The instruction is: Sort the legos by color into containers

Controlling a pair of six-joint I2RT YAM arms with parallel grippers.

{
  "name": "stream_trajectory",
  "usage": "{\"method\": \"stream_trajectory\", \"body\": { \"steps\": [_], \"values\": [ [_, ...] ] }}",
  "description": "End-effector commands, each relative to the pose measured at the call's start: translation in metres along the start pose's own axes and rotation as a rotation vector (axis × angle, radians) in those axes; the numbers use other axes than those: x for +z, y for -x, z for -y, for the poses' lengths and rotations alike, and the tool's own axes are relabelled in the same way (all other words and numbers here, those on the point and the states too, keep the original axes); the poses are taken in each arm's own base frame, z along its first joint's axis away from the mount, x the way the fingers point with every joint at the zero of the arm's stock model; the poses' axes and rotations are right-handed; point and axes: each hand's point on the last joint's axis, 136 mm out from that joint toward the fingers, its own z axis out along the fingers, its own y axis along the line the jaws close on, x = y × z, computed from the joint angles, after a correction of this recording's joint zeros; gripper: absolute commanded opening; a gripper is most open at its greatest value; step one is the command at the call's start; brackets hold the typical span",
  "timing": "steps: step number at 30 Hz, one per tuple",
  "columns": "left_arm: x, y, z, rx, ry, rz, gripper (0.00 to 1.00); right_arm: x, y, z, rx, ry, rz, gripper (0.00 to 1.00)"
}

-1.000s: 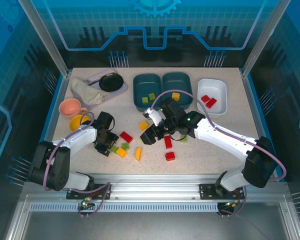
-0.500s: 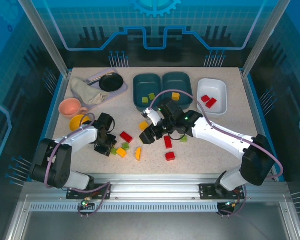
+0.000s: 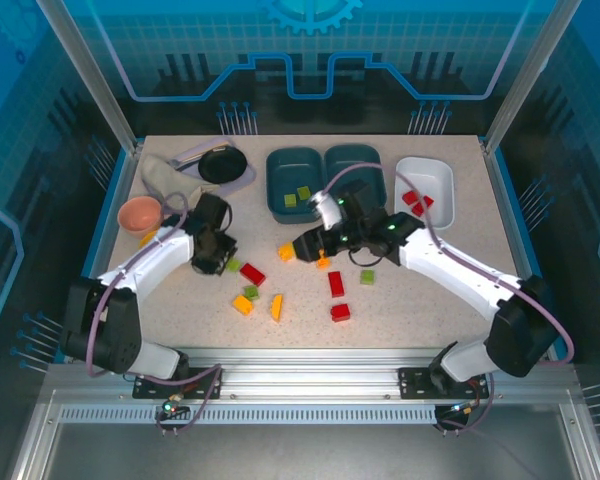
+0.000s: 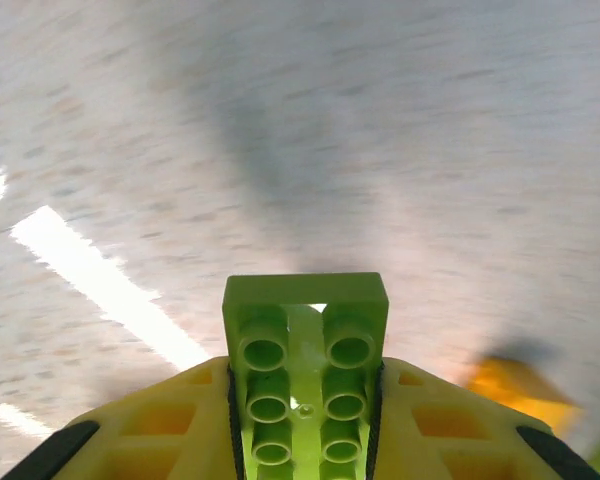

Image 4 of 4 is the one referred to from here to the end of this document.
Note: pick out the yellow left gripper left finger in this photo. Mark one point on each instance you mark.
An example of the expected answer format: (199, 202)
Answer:
(145, 440)

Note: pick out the orange wedge lego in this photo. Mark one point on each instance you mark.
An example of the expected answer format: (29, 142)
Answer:
(520, 395)

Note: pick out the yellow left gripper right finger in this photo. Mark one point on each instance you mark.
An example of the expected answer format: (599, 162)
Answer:
(455, 445)

